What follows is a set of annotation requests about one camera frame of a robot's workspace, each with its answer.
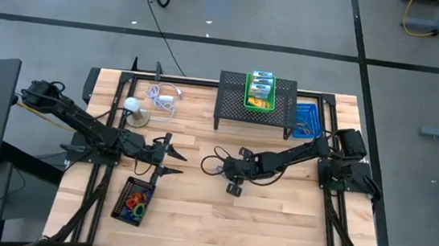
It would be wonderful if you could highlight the black metal rig frame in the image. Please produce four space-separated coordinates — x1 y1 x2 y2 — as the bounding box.
43 49 412 246

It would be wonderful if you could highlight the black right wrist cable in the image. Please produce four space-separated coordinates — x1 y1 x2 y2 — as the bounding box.
199 144 236 179

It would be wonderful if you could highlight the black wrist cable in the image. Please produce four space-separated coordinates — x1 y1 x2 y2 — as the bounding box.
132 130 173 179
199 144 236 179

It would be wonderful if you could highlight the green plastic basket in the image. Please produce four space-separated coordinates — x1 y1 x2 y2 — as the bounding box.
242 72 280 115

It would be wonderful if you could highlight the white charger cable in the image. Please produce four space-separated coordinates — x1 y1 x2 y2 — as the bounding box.
142 81 184 124

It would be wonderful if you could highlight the black plastic basket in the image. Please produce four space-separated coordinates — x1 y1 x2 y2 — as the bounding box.
109 174 158 229

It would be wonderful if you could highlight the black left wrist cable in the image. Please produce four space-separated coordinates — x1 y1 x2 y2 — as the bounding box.
132 130 173 179

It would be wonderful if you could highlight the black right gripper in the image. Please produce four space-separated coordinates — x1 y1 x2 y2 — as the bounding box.
219 145 269 201

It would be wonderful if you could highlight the white bulb brass lamp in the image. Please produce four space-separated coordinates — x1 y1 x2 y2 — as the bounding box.
121 95 153 129

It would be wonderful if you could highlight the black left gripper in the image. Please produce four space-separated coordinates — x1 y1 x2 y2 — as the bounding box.
138 129 191 191

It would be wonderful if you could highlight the blue plastic basket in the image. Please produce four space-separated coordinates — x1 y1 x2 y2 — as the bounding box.
291 101 326 141

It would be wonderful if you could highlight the black perforated metal stand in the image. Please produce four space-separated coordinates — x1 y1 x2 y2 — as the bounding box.
212 70 302 141

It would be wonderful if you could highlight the yellow arm cable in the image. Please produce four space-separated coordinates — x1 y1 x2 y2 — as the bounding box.
11 99 79 133

